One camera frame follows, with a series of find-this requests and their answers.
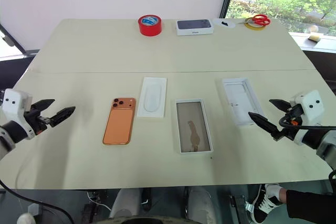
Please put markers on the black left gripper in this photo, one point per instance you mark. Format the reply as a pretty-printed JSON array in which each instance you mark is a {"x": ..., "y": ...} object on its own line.
[{"x": 36, "y": 120}]

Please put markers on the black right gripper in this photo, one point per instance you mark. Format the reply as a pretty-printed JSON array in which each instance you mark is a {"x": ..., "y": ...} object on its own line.
[{"x": 290, "y": 132}]

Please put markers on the white box lid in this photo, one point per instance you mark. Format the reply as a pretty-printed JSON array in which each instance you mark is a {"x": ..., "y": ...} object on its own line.
[{"x": 239, "y": 98}]

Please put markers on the orange smartphone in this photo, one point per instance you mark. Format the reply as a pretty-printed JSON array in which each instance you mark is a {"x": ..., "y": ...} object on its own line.
[{"x": 118, "y": 125}]

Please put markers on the white phone box base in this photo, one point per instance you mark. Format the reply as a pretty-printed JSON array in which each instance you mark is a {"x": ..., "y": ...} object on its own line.
[{"x": 194, "y": 119}]

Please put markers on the white paper insert tray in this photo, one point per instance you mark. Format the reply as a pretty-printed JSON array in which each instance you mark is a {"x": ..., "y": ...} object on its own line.
[{"x": 152, "y": 98}]

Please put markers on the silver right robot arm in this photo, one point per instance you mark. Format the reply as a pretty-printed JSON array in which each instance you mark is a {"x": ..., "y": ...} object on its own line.
[{"x": 313, "y": 138}]

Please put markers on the iPhone retail box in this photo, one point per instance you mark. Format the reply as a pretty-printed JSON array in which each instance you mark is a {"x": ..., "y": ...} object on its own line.
[{"x": 194, "y": 24}]

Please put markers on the white window sill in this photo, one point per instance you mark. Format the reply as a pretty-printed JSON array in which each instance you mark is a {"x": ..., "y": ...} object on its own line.
[{"x": 315, "y": 47}]

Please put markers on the yellow sponge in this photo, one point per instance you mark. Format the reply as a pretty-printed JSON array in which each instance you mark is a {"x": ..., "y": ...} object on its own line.
[{"x": 315, "y": 37}]

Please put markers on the yellow tape roll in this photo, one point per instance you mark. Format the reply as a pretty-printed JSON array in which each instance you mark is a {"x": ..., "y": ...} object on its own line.
[{"x": 254, "y": 28}]

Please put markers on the black and white sneaker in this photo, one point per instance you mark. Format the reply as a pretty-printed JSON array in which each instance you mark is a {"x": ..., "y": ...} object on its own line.
[{"x": 262, "y": 208}]

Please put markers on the person's black trouser leg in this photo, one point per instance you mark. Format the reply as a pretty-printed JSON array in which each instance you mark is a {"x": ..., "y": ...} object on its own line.
[{"x": 309, "y": 203}]

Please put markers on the small black object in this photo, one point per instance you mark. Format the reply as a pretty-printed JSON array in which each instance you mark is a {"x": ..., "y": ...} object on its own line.
[{"x": 224, "y": 22}]

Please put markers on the white round paper disc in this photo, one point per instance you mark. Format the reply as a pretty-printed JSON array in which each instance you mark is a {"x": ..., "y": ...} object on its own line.
[{"x": 216, "y": 23}]

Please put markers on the white shoe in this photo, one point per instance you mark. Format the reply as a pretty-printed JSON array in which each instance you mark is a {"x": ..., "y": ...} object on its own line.
[{"x": 26, "y": 218}]

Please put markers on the grey right robot leg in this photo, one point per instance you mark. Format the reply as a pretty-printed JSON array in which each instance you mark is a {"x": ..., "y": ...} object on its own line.
[{"x": 200, "y": 203}]

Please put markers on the grey robot leg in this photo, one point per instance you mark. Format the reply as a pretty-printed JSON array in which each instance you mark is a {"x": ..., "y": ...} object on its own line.
[
  {"x": 124, "y": 203},
  {"x": 200, "y": 203}
]

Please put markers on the grey left robot leg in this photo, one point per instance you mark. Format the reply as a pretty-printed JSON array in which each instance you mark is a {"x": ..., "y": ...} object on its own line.
[{"x": 124, "y": 203}]

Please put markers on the red tape roll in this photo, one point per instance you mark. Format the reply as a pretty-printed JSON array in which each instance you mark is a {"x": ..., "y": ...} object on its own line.
[{"x": 149, "y": 30}]

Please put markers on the black pole under table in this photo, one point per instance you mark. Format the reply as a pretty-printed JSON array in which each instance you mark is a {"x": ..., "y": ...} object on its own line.
[{"x": 146, "y": 199}]

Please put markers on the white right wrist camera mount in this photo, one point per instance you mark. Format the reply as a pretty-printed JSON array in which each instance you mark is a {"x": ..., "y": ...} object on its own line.
[{"x": 311, "y": 106}]

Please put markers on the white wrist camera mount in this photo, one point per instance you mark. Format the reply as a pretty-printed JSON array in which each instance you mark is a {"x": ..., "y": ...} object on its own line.
[
  {"x": 311, "y": 106},
  {"x": 14, "y": 102}
]

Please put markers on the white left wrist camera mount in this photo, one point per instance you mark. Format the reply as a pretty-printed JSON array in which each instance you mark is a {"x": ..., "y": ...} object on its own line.
[{"x": 14, "y": 102}]

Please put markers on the metal floor bracket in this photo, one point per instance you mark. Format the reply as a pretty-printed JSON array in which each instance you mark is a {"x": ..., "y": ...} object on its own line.
[{"x": 240, "y": 203}]

